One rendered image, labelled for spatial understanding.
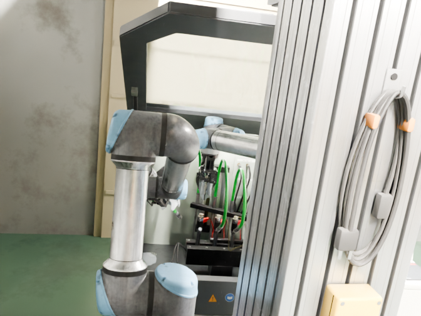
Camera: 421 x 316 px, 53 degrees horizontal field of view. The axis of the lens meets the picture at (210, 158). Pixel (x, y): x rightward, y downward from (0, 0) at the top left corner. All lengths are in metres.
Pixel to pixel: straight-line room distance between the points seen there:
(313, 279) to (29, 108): 3.43
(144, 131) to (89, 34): 2.84
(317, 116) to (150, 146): 0.51
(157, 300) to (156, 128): 0.43
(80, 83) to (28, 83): 0.42
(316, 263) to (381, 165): 0.21
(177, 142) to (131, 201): 0.19
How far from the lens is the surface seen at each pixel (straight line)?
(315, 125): 0.70
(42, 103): 3.95
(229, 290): 1.81
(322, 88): 0.69
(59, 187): 4.12
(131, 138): 1.07
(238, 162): 2.15
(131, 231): 1.11
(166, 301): 1.14
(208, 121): 1.71
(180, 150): 1.09
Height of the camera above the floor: 1.85
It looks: 14 degrees down
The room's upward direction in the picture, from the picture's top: 7 degrees clockwise
